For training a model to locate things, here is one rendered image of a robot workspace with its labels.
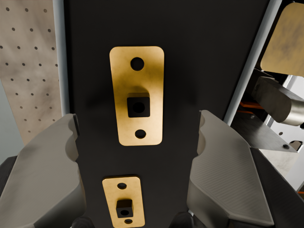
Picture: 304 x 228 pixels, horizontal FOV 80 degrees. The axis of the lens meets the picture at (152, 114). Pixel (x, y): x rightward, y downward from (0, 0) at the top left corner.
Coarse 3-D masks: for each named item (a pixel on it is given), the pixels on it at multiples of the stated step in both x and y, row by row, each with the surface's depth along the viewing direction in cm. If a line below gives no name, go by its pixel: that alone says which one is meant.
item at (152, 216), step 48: (96, 0) 11; (144, 0) 12; (192, 0) 12; (240, 0) 12; (96, 48) 13; (192, 48) 13; (240, 48) 13; (96, 96) 14; (192, 96) 15; (96, 144) 17; (192, 144) 17; (96, 192) 19; (144, 192) 20
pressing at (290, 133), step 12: (288, 84) 32; (300, 84) 32; (300, 96) 33; (264, 120) 35; (276, 132) 37; (288, 132) 37; (300, 132) 37; (300, 156) 40; (300, 168) 42; (288, 180) 44; (300, 180) 44
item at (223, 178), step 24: (216, 120) 11; (216, 144) 9; (240, 144) 9; (192, 168) 8; (216, 168) 7; (240, 168) 7; (192, 192) 7; (216, 192) 6; (240, 192) 6; (216, 216) 6; (240, 216) 6; (264, 216) 6
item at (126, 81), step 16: (128, 48) 13; (144, 48) 13; (160, 48) 13; (112, 64) 13; (128, 64) 13; (144, 64) 13; (160, 64) 13; (112, 80) 14; (128, 80) 14; (144, 80) 14; (160, 80) 14; (128, 96) 13; (144, 96) 13; (160, 96) 14; (128, 112) 14; (144, 112) 14; (160, 112) 15; (128, 128) 16; (144, 128) 16; (160, 128) 16; (128, 144) 16; (144, 144) 16
